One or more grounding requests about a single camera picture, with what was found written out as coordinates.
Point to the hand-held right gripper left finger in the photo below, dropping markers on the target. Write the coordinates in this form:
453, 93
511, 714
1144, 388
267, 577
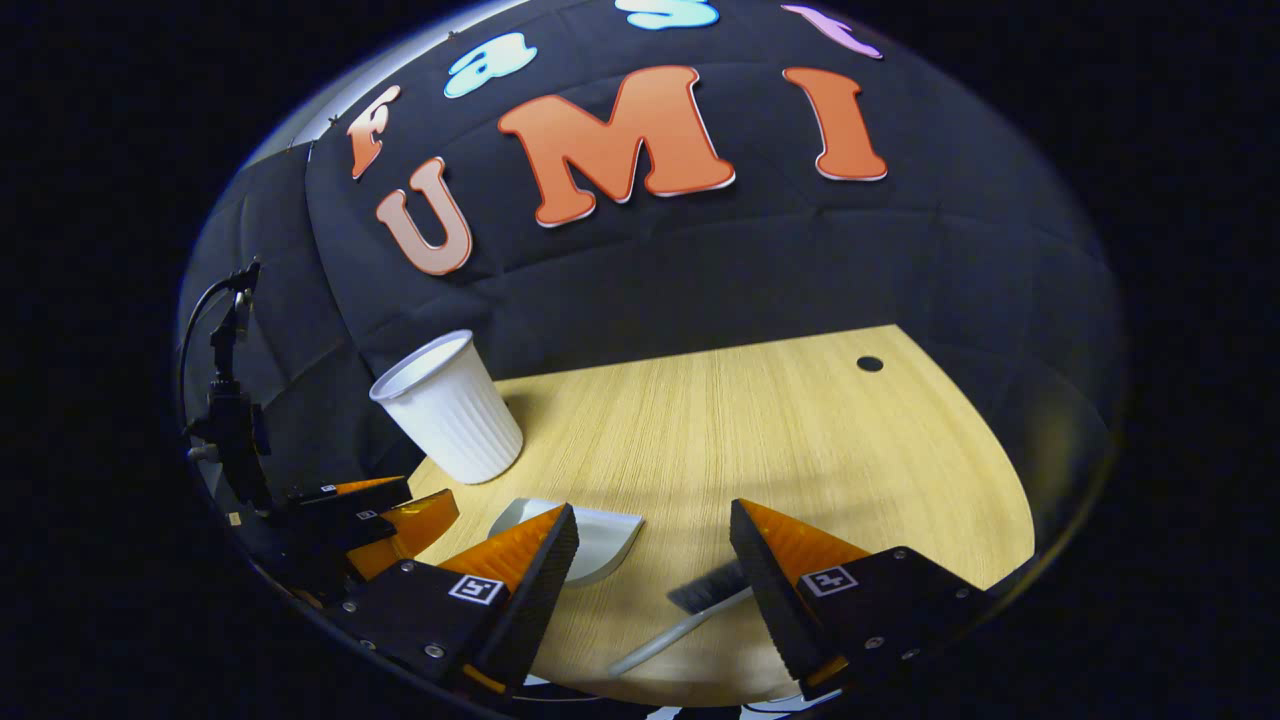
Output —
520, 610

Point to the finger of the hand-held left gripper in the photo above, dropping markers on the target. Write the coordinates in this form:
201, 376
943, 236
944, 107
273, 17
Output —
340, 495
410, 525

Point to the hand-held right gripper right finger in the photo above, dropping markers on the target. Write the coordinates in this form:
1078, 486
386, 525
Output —
775, 600

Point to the small white broom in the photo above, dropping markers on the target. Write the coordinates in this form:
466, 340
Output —
705, 590

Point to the grey plastic dustpan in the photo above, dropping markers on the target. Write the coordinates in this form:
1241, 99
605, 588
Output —
605, 540

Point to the white ribbed garbage bin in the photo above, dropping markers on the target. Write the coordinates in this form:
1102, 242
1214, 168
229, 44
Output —
455, 420

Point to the wooden desktop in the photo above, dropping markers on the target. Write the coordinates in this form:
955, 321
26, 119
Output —
800, 440

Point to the black backdrop cloth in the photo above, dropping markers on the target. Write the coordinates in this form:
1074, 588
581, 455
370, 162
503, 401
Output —
700, 270

